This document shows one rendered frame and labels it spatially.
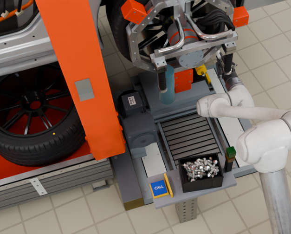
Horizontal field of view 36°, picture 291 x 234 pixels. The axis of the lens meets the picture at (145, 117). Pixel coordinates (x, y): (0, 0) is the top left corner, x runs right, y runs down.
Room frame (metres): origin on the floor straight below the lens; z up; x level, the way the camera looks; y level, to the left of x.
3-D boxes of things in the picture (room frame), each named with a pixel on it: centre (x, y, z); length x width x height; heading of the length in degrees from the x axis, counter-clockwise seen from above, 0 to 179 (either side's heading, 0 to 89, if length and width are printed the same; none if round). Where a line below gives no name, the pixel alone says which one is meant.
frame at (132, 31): (1.56, -0.24, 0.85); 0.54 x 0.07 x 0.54; 99
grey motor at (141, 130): (1.48, 0.06, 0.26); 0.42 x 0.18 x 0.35; 9
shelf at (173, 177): (0.93, -0.18, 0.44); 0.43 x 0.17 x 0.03; 99
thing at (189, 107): (1.73, -0.21, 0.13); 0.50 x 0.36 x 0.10; 99
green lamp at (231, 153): (0.96, -0.38, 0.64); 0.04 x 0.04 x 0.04; 9
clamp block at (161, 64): (1.33, -0.10, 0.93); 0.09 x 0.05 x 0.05; 9
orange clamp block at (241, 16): (1.61, -0.55, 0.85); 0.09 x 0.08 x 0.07; 99
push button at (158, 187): (0.90, -0.02, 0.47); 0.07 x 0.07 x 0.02; 9
